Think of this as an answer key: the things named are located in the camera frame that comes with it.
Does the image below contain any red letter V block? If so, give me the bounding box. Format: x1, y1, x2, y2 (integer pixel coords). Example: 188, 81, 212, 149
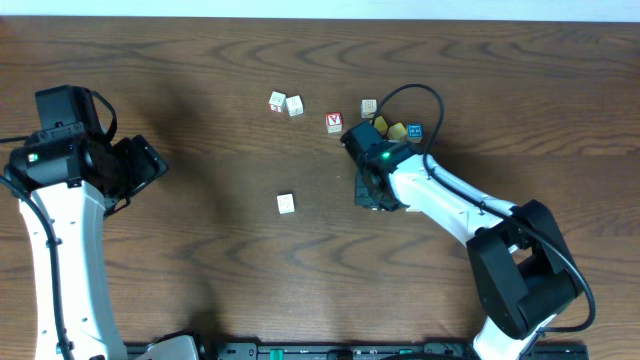
325, 112, 343, 134

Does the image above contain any yellow block left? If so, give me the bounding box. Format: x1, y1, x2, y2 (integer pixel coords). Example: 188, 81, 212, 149
373, 116, 389, 136

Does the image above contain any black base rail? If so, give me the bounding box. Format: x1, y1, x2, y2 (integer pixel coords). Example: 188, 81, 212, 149
200, 340, 590, 360

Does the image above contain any yellow block right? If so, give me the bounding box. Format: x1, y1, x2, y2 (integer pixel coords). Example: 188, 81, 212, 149
387, 123, 408, 141

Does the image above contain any white block beside red three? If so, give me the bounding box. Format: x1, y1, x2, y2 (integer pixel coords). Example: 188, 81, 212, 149
286, 95, 304, 116

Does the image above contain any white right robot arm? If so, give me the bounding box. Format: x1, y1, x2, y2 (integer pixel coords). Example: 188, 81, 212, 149
347, 141, 586, 359

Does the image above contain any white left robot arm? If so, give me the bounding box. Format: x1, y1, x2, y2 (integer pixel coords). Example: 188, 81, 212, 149
1, 132, 168, 359

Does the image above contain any blue block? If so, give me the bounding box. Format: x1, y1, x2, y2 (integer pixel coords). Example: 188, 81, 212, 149
406, 124, 424, 143

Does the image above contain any yellow block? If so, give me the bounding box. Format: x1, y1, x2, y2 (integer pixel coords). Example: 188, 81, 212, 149
373, 116, 389, 136
387, 123, 408, 141

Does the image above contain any white block red number three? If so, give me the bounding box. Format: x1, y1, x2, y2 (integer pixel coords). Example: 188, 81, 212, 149
268, 91, 287, 113

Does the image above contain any white block letter B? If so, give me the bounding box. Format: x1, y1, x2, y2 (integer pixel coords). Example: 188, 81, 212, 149
361, 99, 377, 119

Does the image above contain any white block table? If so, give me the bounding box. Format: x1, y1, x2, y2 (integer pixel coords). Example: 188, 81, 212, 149
276, 193, 295, 215

